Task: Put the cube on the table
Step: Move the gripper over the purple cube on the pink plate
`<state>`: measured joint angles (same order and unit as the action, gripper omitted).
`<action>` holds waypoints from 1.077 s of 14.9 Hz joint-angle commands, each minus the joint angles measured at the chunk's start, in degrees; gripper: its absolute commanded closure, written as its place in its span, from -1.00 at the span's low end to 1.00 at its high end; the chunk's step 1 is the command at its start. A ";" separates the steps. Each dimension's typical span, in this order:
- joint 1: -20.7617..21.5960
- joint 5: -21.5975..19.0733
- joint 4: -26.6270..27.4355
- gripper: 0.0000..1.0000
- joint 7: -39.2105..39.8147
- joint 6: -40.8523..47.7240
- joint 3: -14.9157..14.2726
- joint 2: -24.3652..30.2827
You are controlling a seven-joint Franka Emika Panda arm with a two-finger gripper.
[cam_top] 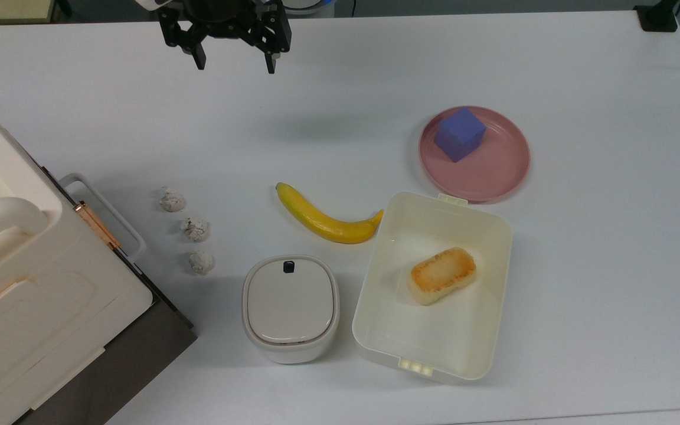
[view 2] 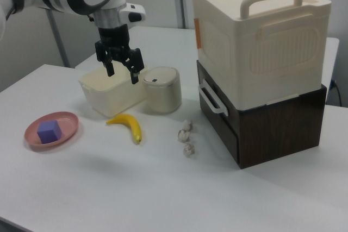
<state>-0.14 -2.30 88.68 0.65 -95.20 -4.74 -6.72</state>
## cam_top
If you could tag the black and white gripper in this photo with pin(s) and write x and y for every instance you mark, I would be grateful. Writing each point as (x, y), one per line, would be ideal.
(222, 18)

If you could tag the blue purple cube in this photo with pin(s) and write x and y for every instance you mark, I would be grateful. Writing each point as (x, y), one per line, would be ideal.
(459, 134)

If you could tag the pink round plate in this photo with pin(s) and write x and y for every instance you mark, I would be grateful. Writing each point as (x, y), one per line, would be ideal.
(493, 171)

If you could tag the crumpled grey white ball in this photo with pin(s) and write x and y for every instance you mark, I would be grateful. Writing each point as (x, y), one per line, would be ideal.
(172, 200)
(195, 229)
(201, 262)

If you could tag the yellow banana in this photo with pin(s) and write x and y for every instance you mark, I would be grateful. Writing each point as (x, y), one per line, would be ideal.
(328, 224)

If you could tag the copper metal bar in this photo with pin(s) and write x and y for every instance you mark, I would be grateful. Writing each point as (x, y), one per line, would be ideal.
(98, 226)

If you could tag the yellow side table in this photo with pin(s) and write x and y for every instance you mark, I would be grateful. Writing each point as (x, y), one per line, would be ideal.
(3, 9)

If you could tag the small cream lidded container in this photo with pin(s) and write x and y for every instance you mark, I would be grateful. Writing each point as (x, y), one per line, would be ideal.
(290, 307)

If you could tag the toasted bread piece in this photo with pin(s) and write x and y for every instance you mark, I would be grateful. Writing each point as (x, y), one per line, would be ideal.
(441, 275)

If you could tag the dark brown oven door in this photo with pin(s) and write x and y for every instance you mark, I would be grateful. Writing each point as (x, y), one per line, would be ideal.
(139, 348)

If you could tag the cream plastic open container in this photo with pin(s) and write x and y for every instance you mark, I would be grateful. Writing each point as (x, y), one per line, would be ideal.
(393, 319)

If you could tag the cream white oven appliance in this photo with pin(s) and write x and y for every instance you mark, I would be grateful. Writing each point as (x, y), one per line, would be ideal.
(27, 307)

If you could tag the black table clamp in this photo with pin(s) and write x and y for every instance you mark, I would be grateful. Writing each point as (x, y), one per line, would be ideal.
(657, 16)

